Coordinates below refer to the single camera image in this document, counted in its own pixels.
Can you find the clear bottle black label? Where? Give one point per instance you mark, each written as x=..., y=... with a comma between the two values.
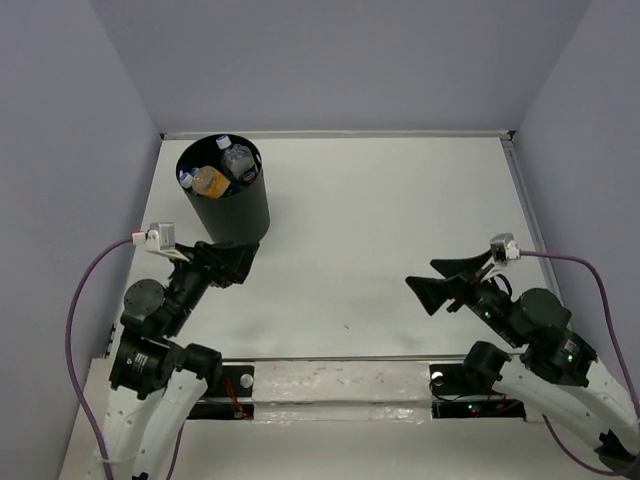
x=239, y=161

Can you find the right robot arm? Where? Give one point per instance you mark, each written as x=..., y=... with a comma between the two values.
x=557, y=373

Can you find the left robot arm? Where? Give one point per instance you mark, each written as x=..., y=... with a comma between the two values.
x=155, y=383

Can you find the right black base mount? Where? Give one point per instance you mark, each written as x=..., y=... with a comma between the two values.
x=475, y=395

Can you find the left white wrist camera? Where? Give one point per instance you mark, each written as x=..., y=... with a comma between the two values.
x=159, y=239

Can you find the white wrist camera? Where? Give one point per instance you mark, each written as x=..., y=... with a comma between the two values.
x=159, y=239
x=505, y=252

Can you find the aluminium rail right edge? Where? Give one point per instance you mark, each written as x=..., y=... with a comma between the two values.
x=529, y=213

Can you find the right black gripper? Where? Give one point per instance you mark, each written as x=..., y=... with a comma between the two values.
x=431, y=291

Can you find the clear tape strip front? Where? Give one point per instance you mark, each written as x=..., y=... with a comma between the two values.
x=284, y=392

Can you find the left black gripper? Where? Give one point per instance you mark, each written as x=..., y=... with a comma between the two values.
x=212, y=260

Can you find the blue label water bottle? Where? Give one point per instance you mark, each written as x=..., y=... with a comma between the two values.
x=186, y=178

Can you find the clear crinkled bottle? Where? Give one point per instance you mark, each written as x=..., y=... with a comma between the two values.
x=223, y=142

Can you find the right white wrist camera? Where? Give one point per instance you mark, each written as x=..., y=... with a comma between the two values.
x=505, y=252

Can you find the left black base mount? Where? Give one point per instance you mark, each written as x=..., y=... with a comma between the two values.
x=230, y=399

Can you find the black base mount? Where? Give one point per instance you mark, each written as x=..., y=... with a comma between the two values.
x=230, y=399
x=475, y=395

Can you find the orange bottle blue label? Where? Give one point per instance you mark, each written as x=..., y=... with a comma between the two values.
x=210, y=182

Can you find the black cylindrical bin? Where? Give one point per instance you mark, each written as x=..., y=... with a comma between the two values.
x=241, y=215

